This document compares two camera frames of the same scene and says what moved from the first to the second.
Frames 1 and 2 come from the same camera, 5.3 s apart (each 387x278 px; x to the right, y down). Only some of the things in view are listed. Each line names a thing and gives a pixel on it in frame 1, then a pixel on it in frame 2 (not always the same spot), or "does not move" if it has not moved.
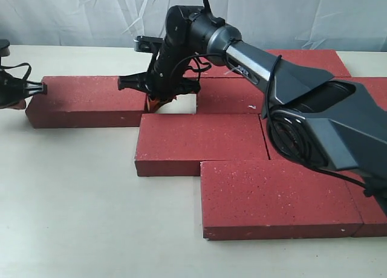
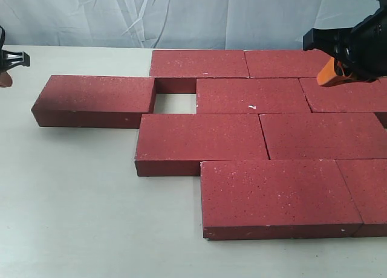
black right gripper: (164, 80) to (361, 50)
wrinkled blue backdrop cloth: (332, 19) does not move
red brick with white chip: (229, 95) does not move
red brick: (85, 101) does not move
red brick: (174, 144) does not move
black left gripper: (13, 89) to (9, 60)
